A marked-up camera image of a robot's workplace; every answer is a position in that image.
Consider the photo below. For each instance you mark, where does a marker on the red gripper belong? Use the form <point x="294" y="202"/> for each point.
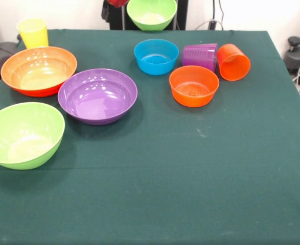
<point x="117" y="2"/>

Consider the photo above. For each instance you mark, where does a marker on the lime green plastic bowl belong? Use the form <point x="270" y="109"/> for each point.
<point x="24" y="137"/>
<point x="152" y="19"/>

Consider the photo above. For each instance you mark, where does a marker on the blue plastic bowl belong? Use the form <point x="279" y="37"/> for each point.
<point x="155" y="63"/>

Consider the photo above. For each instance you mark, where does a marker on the purple plastic bowl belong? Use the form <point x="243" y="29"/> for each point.
<point x="96" y="102"/>

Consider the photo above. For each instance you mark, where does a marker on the wide orange plastic bowl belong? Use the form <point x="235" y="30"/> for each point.
<point x="37" y="74"/>

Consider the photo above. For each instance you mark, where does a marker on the purple plastic cup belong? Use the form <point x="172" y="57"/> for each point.
<point x="199" y="56"/>

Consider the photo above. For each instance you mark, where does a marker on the small orange plastic bowl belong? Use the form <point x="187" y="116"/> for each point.
<point x="194" y="89"/>

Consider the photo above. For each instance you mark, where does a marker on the orange plastic cup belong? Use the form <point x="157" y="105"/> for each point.
<point x="232" y="63"/>

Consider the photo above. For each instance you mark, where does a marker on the yellow plastic cup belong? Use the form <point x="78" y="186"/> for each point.
<point x="34" y="35"/>

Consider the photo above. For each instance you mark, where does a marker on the black clamp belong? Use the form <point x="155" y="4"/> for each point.
<point x="212" y="25"/>

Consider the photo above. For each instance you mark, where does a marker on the black office chair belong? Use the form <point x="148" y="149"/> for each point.
<point x="1" y="54"/>

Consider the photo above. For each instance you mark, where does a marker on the dark green tablecloth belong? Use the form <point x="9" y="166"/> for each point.
<point x="165" y="178"/>

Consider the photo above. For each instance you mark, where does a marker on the black stand with knob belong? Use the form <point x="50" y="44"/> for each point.
<point x="296" y="54"/>

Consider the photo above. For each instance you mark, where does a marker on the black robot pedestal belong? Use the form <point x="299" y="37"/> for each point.
<point x="116" y="18"/>

